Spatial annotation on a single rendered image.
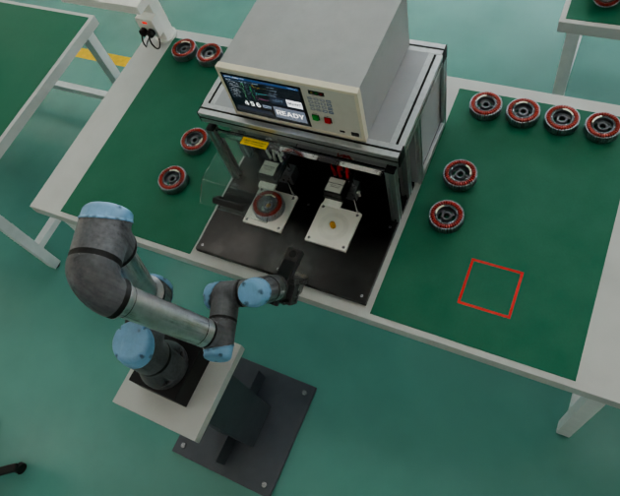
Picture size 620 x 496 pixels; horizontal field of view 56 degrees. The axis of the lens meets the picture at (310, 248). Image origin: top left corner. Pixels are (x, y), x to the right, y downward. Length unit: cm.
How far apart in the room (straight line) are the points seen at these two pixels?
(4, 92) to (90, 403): 148
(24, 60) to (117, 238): 192
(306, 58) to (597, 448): 178
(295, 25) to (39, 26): 179
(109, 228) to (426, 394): 160
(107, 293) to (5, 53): 212
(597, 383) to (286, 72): 121
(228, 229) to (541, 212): 105
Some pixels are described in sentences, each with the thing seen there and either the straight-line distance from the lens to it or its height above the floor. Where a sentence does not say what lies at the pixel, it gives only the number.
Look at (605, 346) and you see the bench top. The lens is 186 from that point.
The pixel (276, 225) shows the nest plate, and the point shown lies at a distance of 200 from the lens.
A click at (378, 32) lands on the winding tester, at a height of 132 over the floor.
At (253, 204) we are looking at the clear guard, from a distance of 175.
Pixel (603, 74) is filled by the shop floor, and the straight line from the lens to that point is 343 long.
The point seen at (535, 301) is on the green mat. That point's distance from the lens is 187.
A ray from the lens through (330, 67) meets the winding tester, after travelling 163.
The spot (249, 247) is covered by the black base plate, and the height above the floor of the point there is 77.
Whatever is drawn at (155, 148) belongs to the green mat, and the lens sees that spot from 243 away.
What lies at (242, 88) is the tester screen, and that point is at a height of 125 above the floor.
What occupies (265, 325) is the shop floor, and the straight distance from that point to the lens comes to 272.
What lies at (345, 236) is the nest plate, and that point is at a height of 78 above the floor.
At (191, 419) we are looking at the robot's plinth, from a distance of 189.
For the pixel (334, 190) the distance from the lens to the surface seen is 186.
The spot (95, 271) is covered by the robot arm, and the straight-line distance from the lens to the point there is 131.
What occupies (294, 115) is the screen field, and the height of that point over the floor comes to 117.
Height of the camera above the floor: 246
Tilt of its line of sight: 60 degrees down
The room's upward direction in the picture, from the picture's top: 23 degrees counter-clockwise
